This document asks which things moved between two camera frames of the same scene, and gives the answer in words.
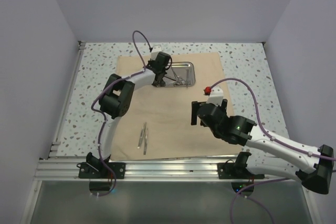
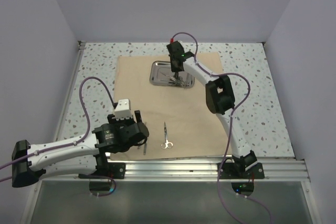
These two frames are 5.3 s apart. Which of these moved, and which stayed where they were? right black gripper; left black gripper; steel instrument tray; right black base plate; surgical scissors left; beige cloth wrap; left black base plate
Moved: left black gripper; right black gripper
Stayed: steel instrument tray; right black base plate; left black base plate; beige cloth wrap; surgical scissors left
